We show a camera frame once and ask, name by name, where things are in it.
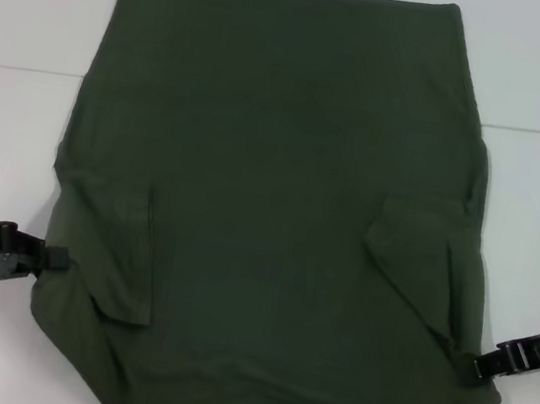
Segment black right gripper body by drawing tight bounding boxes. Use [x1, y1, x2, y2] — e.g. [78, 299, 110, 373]
[493, 314, 540, 381]

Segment dark green shirt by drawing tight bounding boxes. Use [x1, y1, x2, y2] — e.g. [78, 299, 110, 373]
[14, 0, 540, 404]

